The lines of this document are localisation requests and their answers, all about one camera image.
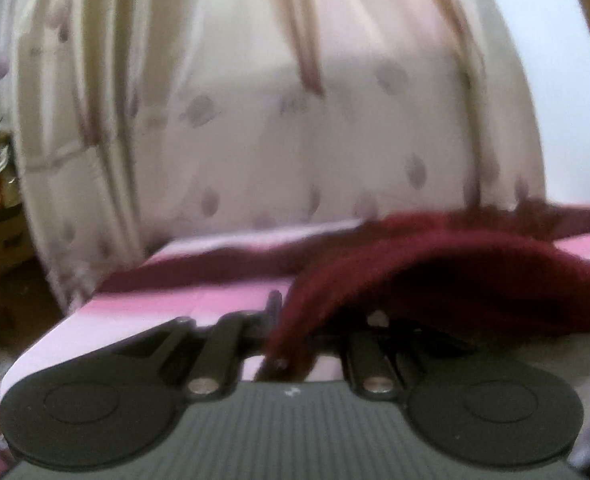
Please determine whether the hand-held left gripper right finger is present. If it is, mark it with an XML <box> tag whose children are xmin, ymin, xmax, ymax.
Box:
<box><xmin>342</xmin><ymin>316</ymin><xmax>476</xmax><ymax>402</ymax></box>

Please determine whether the cardboard box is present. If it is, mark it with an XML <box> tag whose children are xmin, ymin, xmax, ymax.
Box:
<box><xmin>0</xmin><ymin>207</ymin><xmax>33</xmax><ymax>278</ymax></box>

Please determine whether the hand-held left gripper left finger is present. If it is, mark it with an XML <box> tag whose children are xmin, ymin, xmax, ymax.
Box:
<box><xmin>125</xmin><ymin>290</ymin><xmax>292</xmax><ymax>402</ymax></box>

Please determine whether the pink white striped blanket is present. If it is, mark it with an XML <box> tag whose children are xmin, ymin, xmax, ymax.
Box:
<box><xmin>0</xmin><ymin>215</ymin><xmax>590</xmax><ymax>480</ymax></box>

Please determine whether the beige leaf print curtain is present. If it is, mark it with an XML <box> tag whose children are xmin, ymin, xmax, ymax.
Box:
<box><xmin>0</xmin><ymin>0</ymin><xmax>548</xmax><ymax>313</ymax></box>

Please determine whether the maroon knitted garment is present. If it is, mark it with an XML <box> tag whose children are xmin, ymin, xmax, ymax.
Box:
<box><xmin>98</xmin><ymin>200</ymin><xmax>590</xmax><ymax>382</ymax></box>

